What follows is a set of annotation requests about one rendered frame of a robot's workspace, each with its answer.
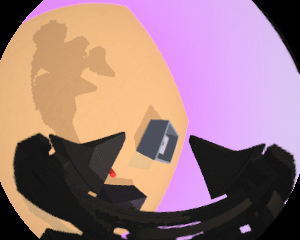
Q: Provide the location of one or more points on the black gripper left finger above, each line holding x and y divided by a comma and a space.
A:
93, 160

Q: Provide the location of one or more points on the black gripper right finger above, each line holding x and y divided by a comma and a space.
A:
220, 166

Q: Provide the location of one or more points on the white square plate with hole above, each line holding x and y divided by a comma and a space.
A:
163, 146

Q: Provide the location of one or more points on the red peg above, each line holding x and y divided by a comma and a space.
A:
112, 173

